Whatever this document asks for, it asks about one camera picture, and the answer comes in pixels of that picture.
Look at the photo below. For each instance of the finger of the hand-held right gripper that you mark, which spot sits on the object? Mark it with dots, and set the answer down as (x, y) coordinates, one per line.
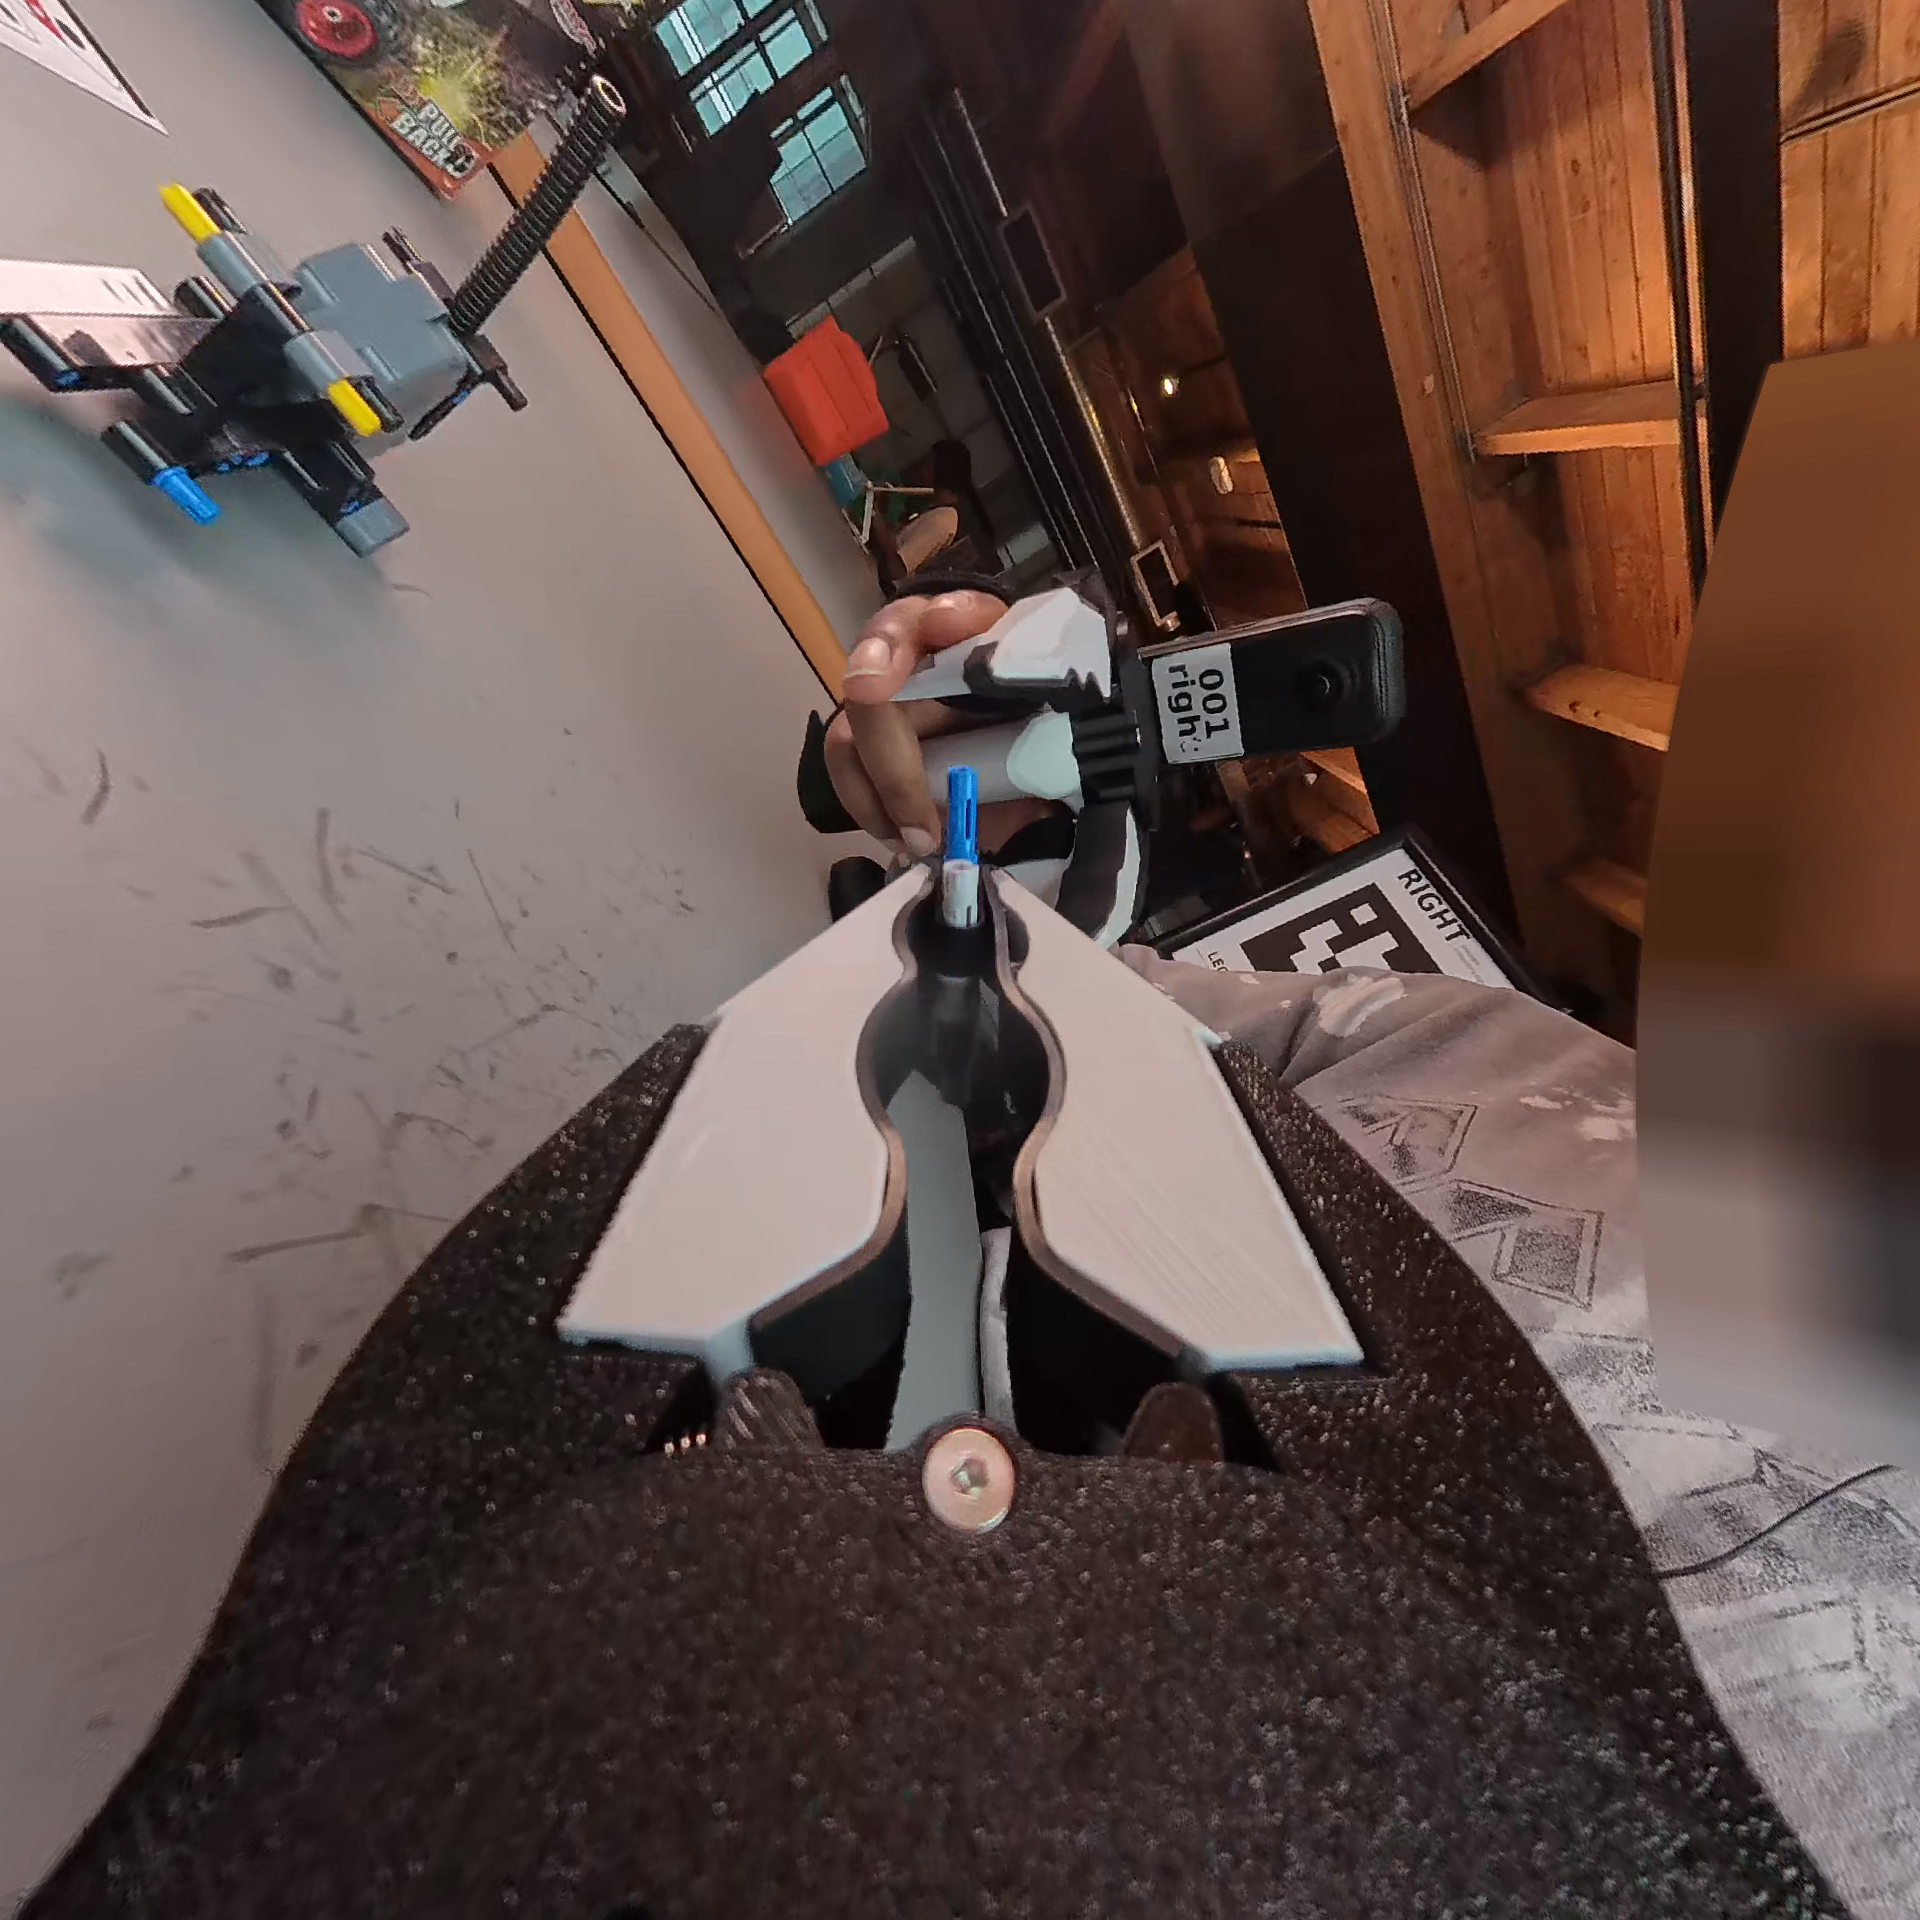
(1049, 637)
(1047, 758)

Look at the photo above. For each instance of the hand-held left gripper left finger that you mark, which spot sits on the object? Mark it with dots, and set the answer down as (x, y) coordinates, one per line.
(721, 1200)

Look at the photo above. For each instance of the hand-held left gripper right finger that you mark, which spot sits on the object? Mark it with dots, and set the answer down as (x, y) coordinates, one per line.
(1187, 1200)

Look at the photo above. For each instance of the blue technic pin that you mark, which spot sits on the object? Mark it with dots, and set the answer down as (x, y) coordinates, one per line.
(961, 818)

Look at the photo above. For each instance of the black beam and axle assembly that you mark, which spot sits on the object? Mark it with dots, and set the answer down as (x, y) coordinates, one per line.
(961, 908)

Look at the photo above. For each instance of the partly built toy chassis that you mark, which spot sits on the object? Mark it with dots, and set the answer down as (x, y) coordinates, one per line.
(376, 325)

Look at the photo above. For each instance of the person's right hand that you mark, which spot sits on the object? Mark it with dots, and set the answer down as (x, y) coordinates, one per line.
(888, 750)

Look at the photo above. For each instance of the framed black white marker sign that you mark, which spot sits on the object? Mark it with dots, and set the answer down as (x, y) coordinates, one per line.
(1350, 933)

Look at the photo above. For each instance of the orange object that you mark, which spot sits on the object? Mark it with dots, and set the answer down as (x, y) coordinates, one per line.
(821, 395)

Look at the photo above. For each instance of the printed toy box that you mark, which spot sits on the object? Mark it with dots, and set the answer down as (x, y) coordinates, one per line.
(436, 91)

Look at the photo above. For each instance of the sticker sheet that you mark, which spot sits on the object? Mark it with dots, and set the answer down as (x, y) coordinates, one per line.
(59, 44)

